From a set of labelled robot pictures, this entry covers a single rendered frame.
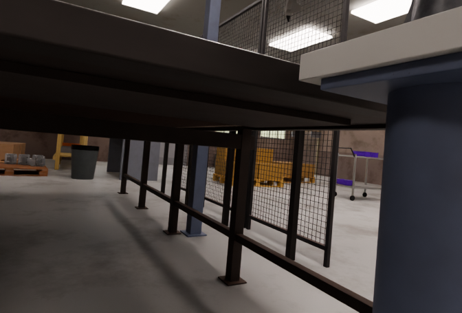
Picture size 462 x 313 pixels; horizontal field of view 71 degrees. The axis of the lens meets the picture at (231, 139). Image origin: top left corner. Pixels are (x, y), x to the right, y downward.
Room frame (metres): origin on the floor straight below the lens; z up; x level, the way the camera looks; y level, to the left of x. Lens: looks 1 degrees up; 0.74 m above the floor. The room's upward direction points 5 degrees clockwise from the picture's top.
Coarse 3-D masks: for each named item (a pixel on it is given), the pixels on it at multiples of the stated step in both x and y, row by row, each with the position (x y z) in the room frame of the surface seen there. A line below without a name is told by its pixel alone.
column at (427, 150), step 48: (384, 96) 0.54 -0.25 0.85; (432, 96) 0.43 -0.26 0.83; (384, 144) 0.52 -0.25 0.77; (432, 144) 0.42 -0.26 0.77; (384, 192) 0.49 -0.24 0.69; (432, 192) 0.42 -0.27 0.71; (384, 240) 0.48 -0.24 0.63; (432, 240) 0.42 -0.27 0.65; (384, 288) 0.47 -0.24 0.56; (432, 288) 0.42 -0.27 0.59
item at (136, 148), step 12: (120, 144) 7.13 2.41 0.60; (132, 144) 5.90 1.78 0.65; (156, 144) 6.12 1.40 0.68; (108, 156) 7.01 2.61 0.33; (120, 156) 7.14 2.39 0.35; (132, 156) 5.91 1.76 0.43; (156, 156) 6.13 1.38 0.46; (108, 168) 7.02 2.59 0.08; (120, 168) 5.82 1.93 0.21; (132, 168) 5.92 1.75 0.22; (156, 168) 6.14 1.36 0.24; (156, 180) 6.15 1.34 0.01
